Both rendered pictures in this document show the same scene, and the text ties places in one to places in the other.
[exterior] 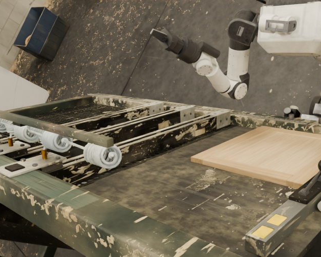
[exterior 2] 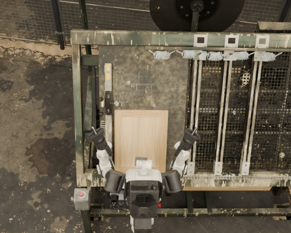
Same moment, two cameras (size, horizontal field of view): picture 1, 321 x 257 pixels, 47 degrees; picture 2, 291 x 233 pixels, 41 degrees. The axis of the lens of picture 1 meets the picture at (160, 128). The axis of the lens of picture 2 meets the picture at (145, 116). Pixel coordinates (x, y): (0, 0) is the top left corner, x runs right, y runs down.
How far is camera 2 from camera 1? 259 cm
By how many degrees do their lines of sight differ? 60
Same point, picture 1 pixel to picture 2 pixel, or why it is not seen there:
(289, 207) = (108, 85)
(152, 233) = (123, 39)
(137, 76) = not seen: outside the picture
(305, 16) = (134, 176)
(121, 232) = (130, 33)
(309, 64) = not seen: outside the picture
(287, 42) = not seen: hidden behind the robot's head
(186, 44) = (184, 140)
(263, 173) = (131, 111)
